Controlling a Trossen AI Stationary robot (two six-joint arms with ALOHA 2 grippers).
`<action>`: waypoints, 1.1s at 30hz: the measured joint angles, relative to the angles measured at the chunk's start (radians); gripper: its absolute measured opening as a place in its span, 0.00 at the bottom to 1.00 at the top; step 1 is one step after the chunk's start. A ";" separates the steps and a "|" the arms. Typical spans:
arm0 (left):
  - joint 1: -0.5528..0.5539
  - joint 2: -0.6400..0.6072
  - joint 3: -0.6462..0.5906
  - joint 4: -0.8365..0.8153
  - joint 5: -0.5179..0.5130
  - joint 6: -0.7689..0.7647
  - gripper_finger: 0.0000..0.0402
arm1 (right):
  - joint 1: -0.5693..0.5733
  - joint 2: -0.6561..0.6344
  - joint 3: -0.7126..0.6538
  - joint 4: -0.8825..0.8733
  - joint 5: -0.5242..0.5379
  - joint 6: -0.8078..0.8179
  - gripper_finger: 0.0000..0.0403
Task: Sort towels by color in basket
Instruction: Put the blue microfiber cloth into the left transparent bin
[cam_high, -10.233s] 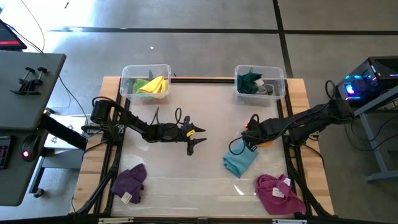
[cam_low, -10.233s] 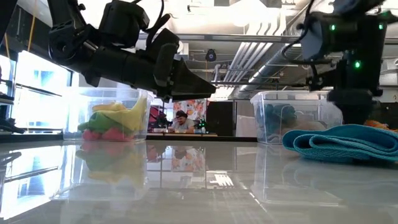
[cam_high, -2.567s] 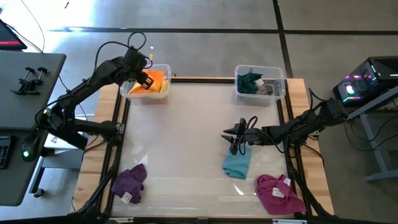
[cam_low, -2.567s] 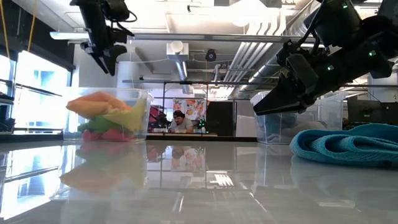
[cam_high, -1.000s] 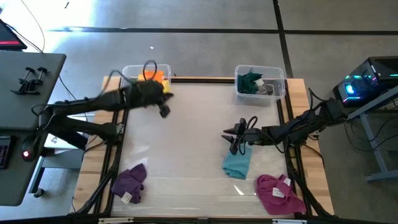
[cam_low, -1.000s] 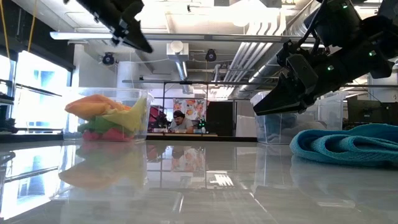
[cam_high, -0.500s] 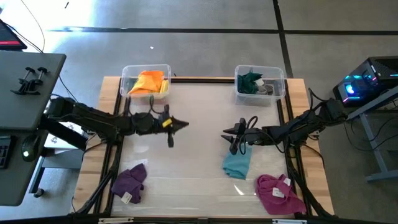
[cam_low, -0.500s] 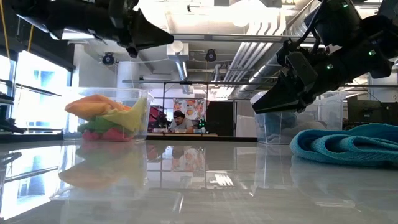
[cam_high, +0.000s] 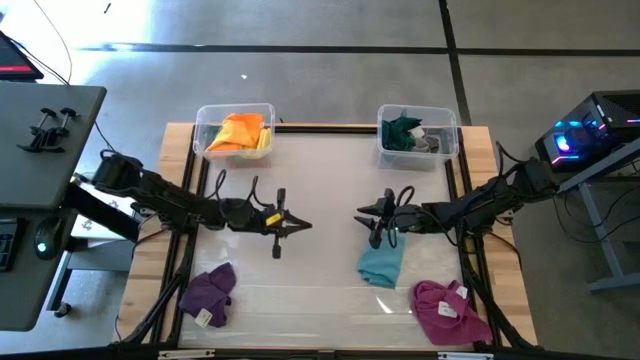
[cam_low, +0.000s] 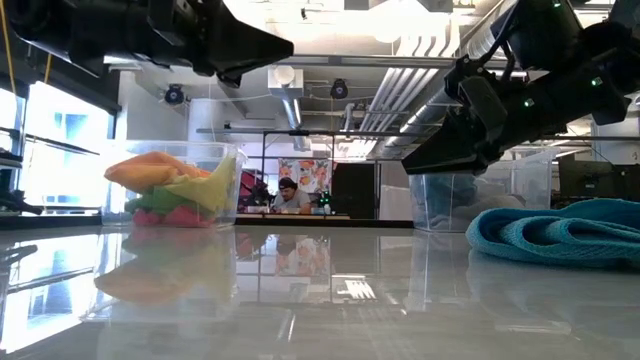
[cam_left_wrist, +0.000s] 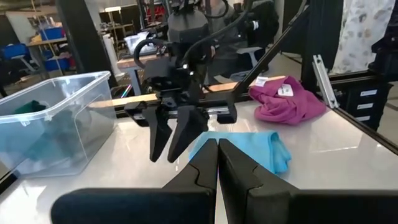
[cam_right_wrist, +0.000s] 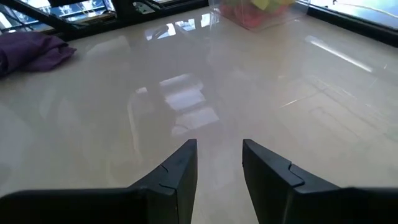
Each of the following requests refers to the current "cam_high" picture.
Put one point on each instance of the black computer mouse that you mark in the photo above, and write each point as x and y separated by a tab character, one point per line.
47	237

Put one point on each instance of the teal blue towel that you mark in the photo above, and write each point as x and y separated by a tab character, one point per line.
380	265

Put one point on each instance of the black keyboard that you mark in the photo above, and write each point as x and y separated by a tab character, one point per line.
7	245

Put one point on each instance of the orange towel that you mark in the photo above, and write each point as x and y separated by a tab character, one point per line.
237	131

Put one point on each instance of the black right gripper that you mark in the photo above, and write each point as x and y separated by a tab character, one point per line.
407	218

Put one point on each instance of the grey desk base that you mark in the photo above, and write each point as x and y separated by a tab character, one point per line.
95	260

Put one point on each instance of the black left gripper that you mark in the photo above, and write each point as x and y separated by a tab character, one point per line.
250	217

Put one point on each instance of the grey towel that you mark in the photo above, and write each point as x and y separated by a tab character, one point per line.
427	142

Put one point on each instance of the black monitor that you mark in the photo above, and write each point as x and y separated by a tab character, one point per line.
15	62

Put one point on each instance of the translucent table mat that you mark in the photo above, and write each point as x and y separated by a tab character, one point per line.
325	320

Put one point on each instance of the purple towel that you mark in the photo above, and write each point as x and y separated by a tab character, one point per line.
207	295

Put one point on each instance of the white label strip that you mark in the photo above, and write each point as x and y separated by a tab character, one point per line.
185	354
465	356

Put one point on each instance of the grey metal stand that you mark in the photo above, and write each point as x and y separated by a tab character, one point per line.
620	284

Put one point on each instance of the grey desk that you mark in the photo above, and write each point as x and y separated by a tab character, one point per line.
30	175

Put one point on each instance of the black clamp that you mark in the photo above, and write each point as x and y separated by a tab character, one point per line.
55	132
35	146

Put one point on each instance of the dark green towel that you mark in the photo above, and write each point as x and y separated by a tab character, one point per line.
397	132

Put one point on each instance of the computer tower with coloured lights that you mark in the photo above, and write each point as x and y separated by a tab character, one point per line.
610	115

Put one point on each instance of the black aluminium table frame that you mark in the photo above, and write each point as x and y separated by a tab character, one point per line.
325	129

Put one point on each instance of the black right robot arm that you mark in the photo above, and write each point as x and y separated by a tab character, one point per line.
480	207

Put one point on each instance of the white printed sheet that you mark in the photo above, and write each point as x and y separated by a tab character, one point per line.
87	230

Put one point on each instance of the clear plastic bin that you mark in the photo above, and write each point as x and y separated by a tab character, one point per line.
202	120
447	120

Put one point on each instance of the magenta towel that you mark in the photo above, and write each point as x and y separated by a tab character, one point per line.
440	325

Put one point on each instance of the yellow towel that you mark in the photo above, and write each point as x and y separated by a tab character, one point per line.
264	139

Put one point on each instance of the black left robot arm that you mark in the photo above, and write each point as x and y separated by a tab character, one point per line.
160	197

